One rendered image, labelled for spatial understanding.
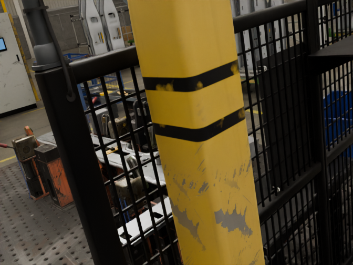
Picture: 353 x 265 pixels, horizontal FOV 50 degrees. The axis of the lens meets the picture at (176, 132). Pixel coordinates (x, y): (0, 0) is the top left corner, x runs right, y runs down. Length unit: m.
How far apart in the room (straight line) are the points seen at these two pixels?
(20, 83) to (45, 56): 8.09
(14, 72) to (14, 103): 0.63
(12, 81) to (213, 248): 8.08
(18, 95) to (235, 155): 8.13
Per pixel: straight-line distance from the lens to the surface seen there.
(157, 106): 0.50
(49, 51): 0.46
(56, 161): 1.98
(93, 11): 10.76
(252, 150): 2.12
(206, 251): 0.57
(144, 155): 1.63
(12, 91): 8.53
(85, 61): 0.48
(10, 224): 2.12
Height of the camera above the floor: 1.60
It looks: 19 degrees down
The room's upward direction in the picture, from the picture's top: 11 degrees counter-clockwise
